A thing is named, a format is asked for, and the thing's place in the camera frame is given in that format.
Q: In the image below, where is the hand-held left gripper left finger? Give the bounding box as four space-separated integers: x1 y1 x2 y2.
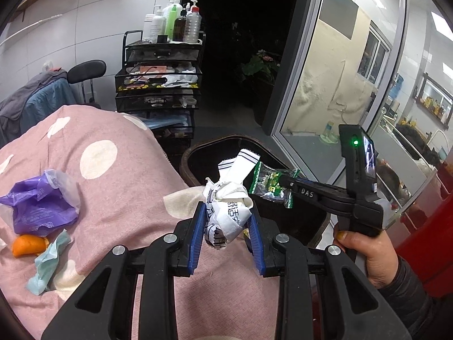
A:
40 201 209 340

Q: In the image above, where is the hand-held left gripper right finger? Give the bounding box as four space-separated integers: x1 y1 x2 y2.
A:
244 212 413 340

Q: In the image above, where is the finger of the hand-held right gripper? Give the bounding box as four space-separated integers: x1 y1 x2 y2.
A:
278 170 342 207

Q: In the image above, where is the white paper bag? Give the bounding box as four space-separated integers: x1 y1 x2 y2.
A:
202 150 262 252

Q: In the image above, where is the green clear wrapper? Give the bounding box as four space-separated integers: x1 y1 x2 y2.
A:
249 161 301 209

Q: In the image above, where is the dark trash bin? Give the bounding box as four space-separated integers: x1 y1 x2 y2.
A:
180 135 331 249

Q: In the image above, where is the person's right forearm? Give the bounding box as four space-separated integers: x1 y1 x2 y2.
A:
375 255 453 340

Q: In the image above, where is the person's right hand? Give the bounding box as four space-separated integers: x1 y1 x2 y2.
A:
333 230 399 290

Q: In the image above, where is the potted plant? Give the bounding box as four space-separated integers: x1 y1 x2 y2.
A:
241 50 281 86

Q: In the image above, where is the glass door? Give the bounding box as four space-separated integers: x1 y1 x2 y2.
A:
264 0 453 227

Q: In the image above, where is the black mesh cart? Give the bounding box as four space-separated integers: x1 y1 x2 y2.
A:
115 31 206 157

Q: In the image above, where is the pale blue crumpled tissue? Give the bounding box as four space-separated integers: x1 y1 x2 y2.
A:
26 229 73 296

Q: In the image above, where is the purple plastic bag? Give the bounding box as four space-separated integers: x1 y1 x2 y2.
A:
0 169 81 238

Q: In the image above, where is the orange peel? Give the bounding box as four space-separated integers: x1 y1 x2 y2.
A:
12 234 50 258

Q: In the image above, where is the black stool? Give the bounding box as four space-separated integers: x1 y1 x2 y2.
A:
67 60 107 105

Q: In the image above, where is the brown pump bottle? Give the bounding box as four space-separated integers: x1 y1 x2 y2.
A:
173 10 188 42

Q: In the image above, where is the white jar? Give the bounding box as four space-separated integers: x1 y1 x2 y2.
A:
142 13 157 43

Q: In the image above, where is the grey covered massage bed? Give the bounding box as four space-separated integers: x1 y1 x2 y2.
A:
0 69 77 143

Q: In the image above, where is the small white pump bottle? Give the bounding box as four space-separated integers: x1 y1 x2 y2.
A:
152 5 167 42

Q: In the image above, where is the tall white pump bottle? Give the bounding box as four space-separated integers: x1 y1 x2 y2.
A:
163 0 183 18

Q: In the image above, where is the white floor lamp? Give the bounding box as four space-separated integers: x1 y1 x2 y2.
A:
0 13 63 47

